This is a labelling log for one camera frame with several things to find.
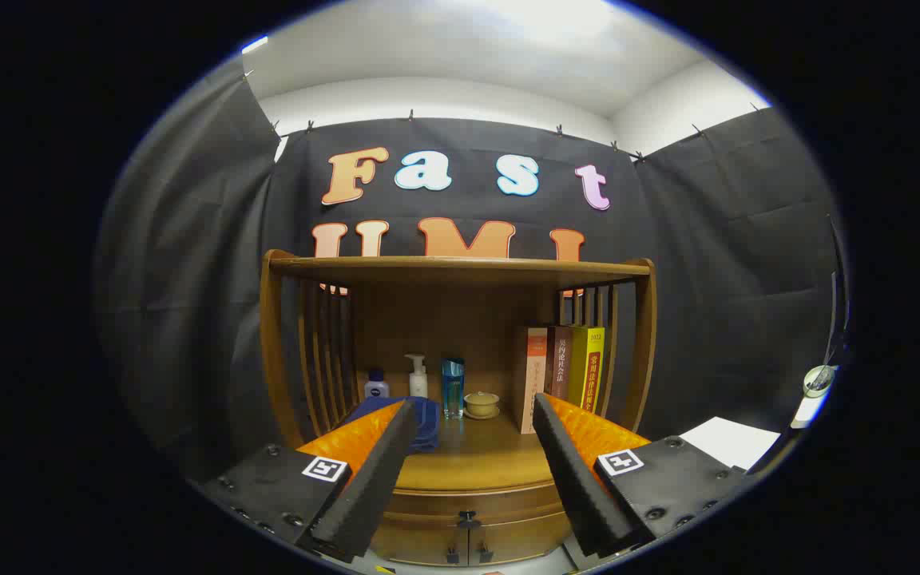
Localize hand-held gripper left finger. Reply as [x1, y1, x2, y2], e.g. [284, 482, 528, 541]
[196, 399, 419, 564]

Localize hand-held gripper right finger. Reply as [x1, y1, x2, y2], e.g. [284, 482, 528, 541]
[532, 391, 748, 560]

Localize wooden drawer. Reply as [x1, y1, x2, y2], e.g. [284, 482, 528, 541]
[384, 483, 573, 534]

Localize wooden cabinet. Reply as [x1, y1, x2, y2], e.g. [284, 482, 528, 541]
[259, 249, 658, 568]

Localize blue folded towel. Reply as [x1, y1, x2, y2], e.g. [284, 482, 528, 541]
[344, 396, 441, 454]

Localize white pump bottle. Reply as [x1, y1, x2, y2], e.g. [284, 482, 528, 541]
[405, 354, 430, 399]

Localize yellow book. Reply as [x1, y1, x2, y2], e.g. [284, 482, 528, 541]
[570, 326, 606, 412]

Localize beige orange book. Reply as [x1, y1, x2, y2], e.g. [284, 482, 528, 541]
[512, 326, 549, 434]

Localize blue glass bottle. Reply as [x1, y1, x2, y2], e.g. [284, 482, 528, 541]
[441, 358, 466, 420]

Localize brown book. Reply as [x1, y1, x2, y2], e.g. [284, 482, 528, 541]
[546, 326, 574, 400]

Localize beige lidded teacup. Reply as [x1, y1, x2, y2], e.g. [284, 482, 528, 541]
[463, 391, 501, 420]

